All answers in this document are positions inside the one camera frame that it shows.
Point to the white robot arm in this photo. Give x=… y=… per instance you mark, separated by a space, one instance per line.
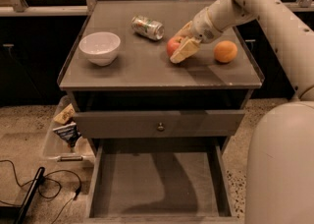
x=280 y=159

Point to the round brass drawer knob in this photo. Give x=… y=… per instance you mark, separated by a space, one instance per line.
x=161 y=127

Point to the grey wooden drawer cabinet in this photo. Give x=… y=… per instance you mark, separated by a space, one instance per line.
x=142 y=78

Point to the black bar device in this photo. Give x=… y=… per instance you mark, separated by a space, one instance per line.
x=34 y=185

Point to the white ceramic bowl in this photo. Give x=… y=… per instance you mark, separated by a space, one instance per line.
x=100 y=48

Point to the dark blue snack bag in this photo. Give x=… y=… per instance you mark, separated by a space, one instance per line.
x=68 y=133

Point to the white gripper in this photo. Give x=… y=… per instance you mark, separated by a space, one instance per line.
x=203 y=28

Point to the orange fruit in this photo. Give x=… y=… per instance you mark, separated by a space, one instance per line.
x=225 y=51

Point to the tan snack packet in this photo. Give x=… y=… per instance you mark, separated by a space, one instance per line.
x=65 y=115

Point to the red apple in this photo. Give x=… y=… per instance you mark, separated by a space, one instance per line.
x=173 y=44

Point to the crushed green soda can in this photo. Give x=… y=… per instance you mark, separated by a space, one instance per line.
x=147 y=27

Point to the clear plastic storage bin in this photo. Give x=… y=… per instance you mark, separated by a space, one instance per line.
x=55 y=148

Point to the grey open middle drawer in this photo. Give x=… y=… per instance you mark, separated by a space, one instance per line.
x=159 y=185

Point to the grey top drawer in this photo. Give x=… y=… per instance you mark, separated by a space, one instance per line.
x=143 y=124

